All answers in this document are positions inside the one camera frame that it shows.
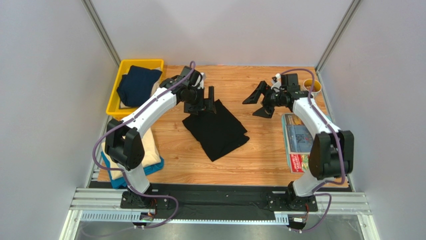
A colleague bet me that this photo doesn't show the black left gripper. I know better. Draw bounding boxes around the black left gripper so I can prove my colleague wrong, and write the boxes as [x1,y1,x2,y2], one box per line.
[184,85,217,115]

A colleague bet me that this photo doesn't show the black t shirt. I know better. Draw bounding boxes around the black t shirt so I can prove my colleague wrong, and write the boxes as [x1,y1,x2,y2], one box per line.
[182,99,250,162]

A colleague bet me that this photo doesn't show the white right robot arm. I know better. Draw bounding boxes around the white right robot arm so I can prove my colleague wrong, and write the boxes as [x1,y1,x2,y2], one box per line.
[242,69,355,198]

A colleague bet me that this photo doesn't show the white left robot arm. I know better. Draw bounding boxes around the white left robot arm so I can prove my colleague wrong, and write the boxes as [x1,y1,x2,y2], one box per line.
[104,66,216,197]

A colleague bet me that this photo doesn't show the dark blue book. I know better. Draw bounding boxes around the dark blue book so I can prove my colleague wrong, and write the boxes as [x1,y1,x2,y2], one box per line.
[282,113,315,155]

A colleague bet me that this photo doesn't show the yellow rimmed mug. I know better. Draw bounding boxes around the yellow rimmed mug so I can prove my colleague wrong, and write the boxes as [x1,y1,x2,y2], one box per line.
[301,78,322,98]

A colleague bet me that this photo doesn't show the navy blue folded shirt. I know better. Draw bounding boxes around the navy blue folded shirt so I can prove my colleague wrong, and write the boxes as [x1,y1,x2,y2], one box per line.
[116,65,163,108]

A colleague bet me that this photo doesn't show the red illustrated book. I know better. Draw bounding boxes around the red illustrated book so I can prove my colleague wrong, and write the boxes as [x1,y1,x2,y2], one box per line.
[288,153,310,174]

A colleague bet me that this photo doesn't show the cream folded shirt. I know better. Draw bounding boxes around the cream folded shirt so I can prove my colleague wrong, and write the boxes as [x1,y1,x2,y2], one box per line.
[103,128,162,181]

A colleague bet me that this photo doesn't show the yellow plastic bin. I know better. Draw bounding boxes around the yellow plastic bin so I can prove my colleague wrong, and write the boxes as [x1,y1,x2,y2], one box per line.
[105,58,165,120]

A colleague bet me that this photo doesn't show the teal folded shirt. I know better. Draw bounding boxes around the teal folded shirt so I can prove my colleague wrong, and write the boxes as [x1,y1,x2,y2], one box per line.
[101,152,165,189]

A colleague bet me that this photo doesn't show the right aluminium corner post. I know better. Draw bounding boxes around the right aluminium corner post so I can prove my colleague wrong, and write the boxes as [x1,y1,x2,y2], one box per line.
[315,0,363,74]

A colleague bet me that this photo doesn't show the aluminium corner post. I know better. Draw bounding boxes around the aluminium corner post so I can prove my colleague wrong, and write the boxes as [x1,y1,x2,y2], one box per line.
[315,0,363,74]
[81,0,121,67]

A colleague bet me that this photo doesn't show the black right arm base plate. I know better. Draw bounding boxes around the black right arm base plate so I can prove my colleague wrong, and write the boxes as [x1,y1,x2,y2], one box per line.
[266,192,318,212]

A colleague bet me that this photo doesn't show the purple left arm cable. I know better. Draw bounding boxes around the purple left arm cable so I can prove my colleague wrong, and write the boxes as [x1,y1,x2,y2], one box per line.
[91,60,197,230]

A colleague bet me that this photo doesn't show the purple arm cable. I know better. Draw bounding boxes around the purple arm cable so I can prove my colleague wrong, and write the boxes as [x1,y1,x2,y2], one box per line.
[279,68,347,233]
[91,60,197,230]

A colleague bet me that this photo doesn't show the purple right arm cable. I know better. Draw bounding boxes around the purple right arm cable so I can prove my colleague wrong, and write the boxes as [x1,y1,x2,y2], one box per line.
[279,68,347,233]

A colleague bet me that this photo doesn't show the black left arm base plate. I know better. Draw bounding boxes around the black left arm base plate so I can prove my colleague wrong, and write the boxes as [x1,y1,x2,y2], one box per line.
[120,190,170,210]

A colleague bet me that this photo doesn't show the left aluminium corner post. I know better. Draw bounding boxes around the left aluminium corner post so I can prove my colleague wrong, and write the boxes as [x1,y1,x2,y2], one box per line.
[81,0,121,67]

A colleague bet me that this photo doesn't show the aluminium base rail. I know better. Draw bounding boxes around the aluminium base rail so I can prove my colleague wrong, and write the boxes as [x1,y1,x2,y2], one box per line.
[60,184,379,240]

